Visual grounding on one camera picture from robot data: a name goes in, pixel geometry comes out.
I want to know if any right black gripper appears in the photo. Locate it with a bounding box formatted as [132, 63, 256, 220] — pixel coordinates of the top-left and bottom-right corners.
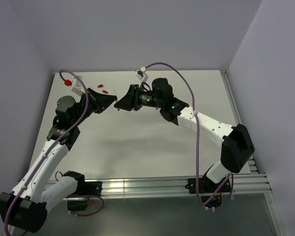
[114, 85, 163, 112]

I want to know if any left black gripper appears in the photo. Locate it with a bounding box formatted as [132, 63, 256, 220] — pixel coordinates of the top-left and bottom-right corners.
[71, 88, 117, 126]

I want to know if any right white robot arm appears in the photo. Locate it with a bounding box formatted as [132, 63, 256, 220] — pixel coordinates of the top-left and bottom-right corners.
[114, 78, 255, 192]

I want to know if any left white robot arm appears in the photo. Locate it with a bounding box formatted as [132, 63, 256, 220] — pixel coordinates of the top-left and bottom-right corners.
[0, 88, 117, 235]

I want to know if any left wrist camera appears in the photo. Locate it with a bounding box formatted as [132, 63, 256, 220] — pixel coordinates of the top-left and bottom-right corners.
[71, 76, 85, 96]

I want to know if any aluminium front rail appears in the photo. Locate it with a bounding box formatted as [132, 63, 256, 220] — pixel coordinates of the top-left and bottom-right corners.
[13, 175, 272, 200]

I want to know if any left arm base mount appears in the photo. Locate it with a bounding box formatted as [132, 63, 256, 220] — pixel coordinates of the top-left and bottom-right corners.
[67, 181, 103, 212]

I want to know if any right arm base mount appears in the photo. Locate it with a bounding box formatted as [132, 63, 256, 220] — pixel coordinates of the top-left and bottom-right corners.
[185, 177, 231, 208]

